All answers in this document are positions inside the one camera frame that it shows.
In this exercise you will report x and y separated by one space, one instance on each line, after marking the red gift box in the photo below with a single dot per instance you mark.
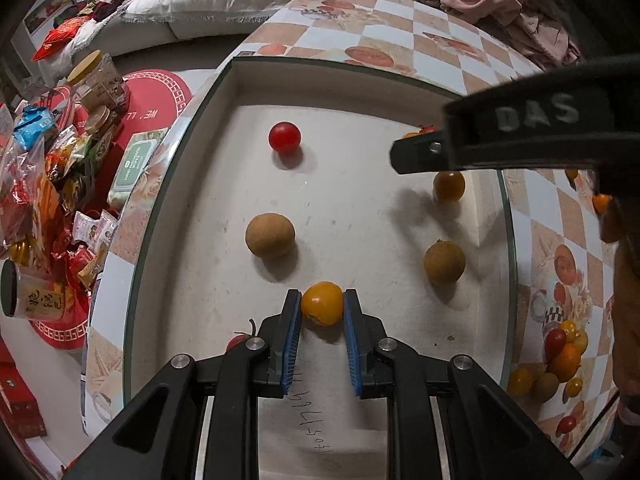
17 390

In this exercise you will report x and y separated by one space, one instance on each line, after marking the jar with black lid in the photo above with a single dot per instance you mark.
35 295

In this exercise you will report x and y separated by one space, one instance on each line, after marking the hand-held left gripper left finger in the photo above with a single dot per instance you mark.
292 345

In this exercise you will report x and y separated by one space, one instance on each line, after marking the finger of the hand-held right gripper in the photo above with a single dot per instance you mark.
417 155

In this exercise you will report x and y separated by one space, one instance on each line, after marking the sofa with grey striped cover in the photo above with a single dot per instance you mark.
210 5

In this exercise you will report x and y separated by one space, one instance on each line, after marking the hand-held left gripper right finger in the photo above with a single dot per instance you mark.
352 350

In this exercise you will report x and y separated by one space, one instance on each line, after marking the red round mat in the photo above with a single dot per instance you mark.
160 95

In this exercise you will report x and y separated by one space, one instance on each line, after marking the pile of snack packets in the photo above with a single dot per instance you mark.
40 195

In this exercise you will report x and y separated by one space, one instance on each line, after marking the plastic jar with yellow lid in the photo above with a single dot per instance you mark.
97 80

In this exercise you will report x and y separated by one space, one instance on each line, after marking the green wet wipes pack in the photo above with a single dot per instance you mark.
137 160

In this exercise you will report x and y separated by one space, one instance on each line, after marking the shallow beige tray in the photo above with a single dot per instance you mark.
350 210

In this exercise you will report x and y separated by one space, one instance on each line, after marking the brown longan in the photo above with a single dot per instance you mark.
444 262
545 386
270 236

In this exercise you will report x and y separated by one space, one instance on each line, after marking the small jar with beige lid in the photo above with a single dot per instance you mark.
102 122

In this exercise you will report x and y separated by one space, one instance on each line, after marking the yellow cherry tomato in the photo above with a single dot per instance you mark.
572 174
322 304
570 329
410 135
520 380
600 202
449 187
582 341
575 387

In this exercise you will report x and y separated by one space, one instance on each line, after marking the red cherry tomato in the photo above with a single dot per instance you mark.
566 425
426 129
285 136
554 342
235 344

